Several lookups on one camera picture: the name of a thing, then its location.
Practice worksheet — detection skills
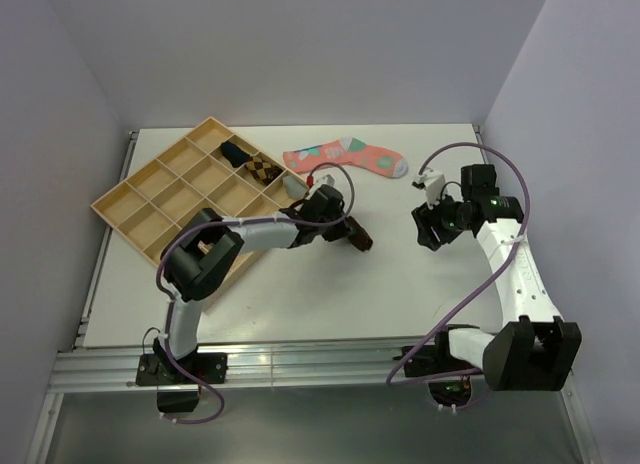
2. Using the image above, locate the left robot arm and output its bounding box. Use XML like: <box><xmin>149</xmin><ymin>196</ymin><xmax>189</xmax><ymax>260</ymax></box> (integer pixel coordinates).
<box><xmin>154</xmin><ymin>184</ymin><xmax>373</xmax><ymax>383</ymax></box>

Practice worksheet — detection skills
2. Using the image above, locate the grey sock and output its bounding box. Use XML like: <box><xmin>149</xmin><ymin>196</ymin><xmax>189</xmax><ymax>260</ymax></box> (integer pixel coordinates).
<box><xmin>282</xmin><ymin>176</ymin><xmax>308</xmax><ymax>201</ymax></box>

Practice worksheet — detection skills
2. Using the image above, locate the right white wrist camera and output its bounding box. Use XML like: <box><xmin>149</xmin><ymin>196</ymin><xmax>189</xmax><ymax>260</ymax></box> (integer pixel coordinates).
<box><xmin>411</xmin><ymin>167</ymin><xmax>446</xmax><ymax>209</ymax></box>

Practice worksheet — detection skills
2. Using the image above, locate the pink patterned sock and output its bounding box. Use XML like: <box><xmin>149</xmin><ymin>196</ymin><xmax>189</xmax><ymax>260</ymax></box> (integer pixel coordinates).
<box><xmin>282</xmin><ymin>137</ymin><xmax>409</xmax><ymax>179</ymax></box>

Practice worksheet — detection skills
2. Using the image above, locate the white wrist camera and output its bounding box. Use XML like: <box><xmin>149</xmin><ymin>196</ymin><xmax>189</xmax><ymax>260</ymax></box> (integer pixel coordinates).
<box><xmin>308</xmin><ymin>173</ymin><xmax>335</xmax><ymax>189</ymax></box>
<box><xmin>411</xmin><ymin>167</ymin><xmax>446</xmax><ymax>209</ymax></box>

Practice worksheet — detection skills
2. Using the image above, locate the brown striped sock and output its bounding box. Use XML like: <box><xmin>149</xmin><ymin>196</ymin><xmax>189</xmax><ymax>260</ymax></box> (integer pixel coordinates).
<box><xmin>347</xmin><ymin>217</ymin><xmax>373</xmax><ymax>252</ymax></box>

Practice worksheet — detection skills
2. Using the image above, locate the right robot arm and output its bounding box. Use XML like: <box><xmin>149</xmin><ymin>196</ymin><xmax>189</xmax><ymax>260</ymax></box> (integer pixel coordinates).
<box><xmin>412</xmin><ymin>164</ymin><xmax>582</xmax><ymax>391</ymax></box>

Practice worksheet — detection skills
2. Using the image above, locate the aluminium frame rail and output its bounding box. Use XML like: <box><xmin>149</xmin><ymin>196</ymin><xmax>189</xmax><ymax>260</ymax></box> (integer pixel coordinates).
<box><xmin>47</xmin><ymin>338</ymin><xmax>413</xmax><ymax>394</ymax></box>

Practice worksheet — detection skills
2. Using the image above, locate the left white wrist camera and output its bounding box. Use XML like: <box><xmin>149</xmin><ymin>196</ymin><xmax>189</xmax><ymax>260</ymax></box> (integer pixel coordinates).
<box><xmin>308</xmin><ymin>173</ymin><xmax>335</xmax><ymax>189</ymax></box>

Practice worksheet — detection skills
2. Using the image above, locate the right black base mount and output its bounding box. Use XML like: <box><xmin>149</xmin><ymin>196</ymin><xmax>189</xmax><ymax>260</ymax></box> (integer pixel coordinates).
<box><xmin>386</xmin><ymin>334</ymin><xmax>490</xmax><ymax>413</ymax></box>

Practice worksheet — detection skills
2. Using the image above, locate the dark blue rolled sock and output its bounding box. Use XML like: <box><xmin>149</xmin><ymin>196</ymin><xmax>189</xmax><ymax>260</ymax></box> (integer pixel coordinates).
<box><xmin>220</xmin><ymin>140</ymin><xmax>251</xmax><ymax>168</ymax></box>

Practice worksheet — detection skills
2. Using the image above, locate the brown argyle rolled sock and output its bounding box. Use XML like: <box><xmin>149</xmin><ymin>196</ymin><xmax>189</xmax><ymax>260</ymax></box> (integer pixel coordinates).
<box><xmin>244</xmin><ymin>156</ymin><xmax>283</xmax><ymax>186</ymax></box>

